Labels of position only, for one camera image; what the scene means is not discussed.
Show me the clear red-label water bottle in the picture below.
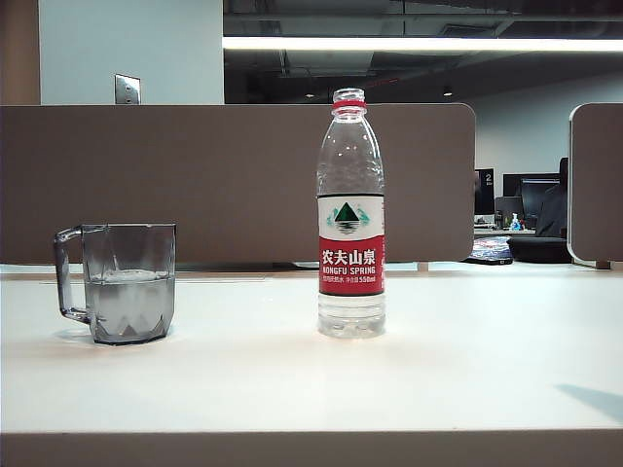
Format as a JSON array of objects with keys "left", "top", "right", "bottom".
[{"left": 315, "top": 87, "right": 388, "bottom": 340}]

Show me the clear grey faceted mug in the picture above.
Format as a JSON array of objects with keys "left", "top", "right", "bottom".
[{"left": 53, "top": 223, "right": 178, "bottom": 348}]

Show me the blue patterned bag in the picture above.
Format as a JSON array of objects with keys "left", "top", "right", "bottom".
[{"left": 462, "top": 235, "right": 513, "bottom": 267}]

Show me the black sign with numeral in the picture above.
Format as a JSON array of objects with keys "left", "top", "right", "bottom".
[{"left": 474, "top": 167, "right": 495, "bottom": 216}]

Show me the black computer monitor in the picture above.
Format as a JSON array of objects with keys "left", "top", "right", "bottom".
[{"left": 501, "top": 172, "right": 562, "bottom": 230}]

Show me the black round cushion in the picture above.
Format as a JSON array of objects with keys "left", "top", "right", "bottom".
[{"left": 506, "top": 234, "right": 571, "bottom": 265}]

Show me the ceiling light strip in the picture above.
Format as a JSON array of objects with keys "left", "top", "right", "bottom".
[{"left": 222, "top": 35, "right": 623, "bottom": 53}]

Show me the person in black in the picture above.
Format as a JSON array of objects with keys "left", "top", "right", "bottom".
[{"left": 534, "top": 157, "right": 570, "bottom": 240}]

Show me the narrow brown desk partition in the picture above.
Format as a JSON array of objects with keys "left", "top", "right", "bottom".
[{"left": 568, "top": 102, "right": 623, "bottom": 267}]

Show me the metal wall plate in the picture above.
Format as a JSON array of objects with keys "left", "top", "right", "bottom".
[{"left": 114, "top": 73, "right": 143, "bottom": 106}]

